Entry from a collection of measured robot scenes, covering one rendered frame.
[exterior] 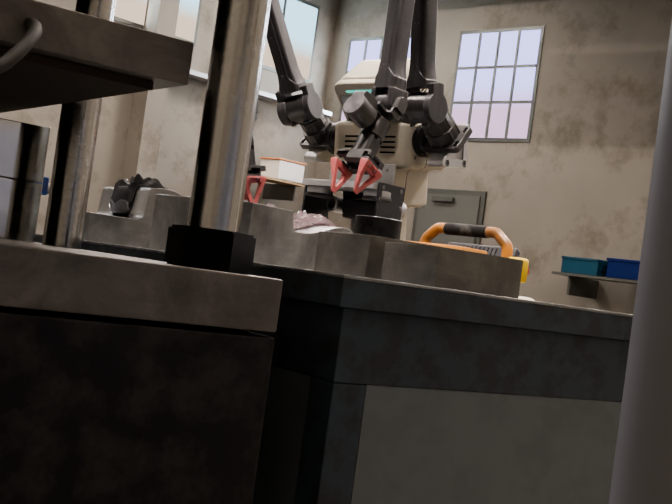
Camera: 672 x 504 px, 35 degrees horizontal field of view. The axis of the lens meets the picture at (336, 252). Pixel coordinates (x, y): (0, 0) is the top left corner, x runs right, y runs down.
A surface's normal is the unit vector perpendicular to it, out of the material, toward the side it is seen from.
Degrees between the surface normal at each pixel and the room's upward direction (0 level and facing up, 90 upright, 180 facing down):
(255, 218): 90
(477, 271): 90
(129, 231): 90
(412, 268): 90
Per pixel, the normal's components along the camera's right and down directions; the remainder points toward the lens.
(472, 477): 0.57, 0.06
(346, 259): -0.81, -0.12
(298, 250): 0.78, 0.09
